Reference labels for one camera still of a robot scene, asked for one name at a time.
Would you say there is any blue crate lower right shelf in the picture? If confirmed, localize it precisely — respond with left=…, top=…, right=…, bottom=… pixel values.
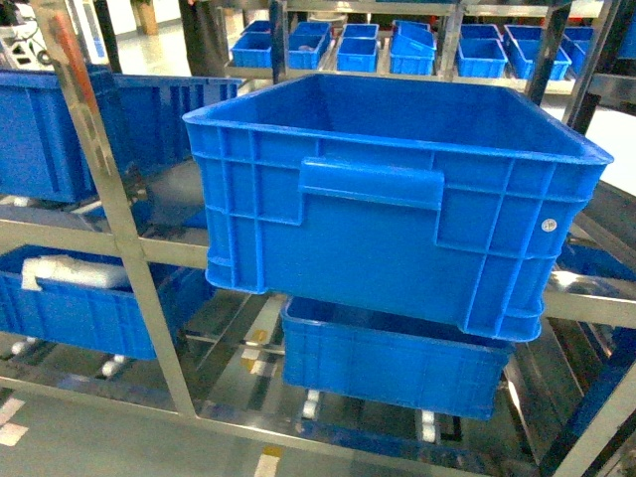
left=280, top=297, right=515, bottom=420

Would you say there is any large blue crate on shelf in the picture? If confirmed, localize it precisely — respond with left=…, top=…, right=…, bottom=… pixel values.
left=183, top=74, right=612, bottom=342

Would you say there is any blue crate lower left shelf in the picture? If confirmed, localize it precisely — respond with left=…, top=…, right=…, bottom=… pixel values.
left=1, top=245, right=216, bottom=361

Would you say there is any long blue crate upper shelf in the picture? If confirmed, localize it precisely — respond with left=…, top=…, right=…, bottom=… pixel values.
left=1, top=67, right=240, bottom=203

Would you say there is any stainless steel shelf rack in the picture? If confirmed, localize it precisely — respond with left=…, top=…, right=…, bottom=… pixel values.
left=1, top=1, right=635, bottom=476

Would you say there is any person in dark trousers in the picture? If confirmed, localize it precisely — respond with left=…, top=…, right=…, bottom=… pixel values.
left=178, top=1, right=228, bottom=78

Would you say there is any potted green plant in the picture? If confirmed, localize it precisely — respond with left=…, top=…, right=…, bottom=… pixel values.
left=130, top=0, right=158, bottom=36

